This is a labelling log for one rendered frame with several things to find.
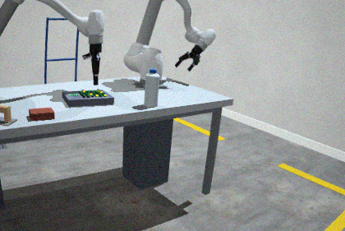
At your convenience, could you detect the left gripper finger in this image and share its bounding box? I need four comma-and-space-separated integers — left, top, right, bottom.
187, 54, 200, 71
175, 51, 192, 67

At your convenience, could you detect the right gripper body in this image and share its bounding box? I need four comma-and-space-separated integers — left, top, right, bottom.
90, 44, 102, 61

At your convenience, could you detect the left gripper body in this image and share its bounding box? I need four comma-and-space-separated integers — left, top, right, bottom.
189, 45, 202, 58

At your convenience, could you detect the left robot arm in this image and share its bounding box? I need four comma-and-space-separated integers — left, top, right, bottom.
124, 0, 216, 89

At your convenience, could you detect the grey bottle with blue cap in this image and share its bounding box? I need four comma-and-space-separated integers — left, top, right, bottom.
144, 69, 160, 107

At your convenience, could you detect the grey switch panel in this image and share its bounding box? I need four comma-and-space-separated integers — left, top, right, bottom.
62, 89, 114, 107

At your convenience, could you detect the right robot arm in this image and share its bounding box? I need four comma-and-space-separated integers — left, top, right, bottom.
0, 0, 104, 44

